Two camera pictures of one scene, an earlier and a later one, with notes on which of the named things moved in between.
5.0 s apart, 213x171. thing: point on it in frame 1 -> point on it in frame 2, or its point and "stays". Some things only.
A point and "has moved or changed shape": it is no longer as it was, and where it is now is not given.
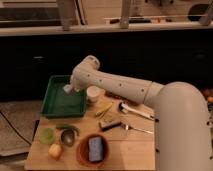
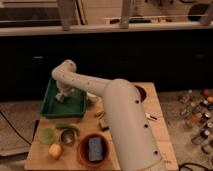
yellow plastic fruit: (55, 151) stays
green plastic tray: (59, 104) stays
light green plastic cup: (47, 135) stays
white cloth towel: (67, 88) has moved or changed shape
